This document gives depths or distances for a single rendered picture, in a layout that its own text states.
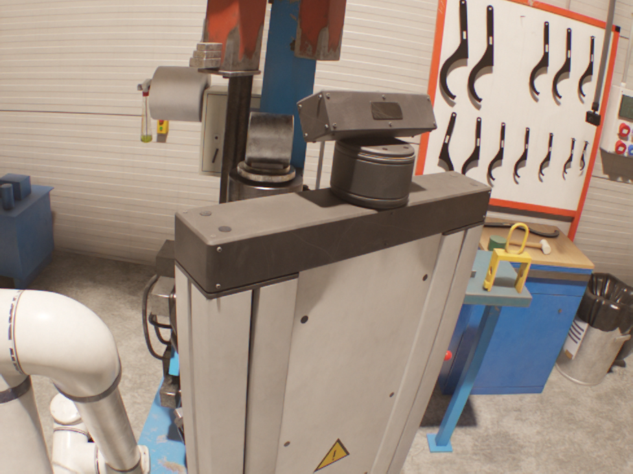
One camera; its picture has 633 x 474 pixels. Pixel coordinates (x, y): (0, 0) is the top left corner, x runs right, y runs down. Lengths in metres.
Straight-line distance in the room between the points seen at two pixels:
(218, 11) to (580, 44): 3.05
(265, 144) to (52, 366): 0.92
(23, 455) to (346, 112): 0.65
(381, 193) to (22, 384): 0.55
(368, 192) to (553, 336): 2.72
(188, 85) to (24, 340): 1.78
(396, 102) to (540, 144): 3.38
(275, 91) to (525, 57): 2.25
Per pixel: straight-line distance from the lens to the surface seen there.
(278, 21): 1.79
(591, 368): 3.54
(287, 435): 0.53
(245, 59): 1.23
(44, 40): 3.96
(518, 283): 2.02
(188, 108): 2.28
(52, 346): 0.65
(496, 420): 3.03
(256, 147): 1.38
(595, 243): 4.42
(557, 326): 3.04
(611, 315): 3.28
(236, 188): 1.41
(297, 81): 1.80
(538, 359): 3.14
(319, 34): 1.50
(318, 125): 0.40
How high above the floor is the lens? 1.93
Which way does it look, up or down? 22 degrees down
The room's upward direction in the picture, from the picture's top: 7 degrees clockwise
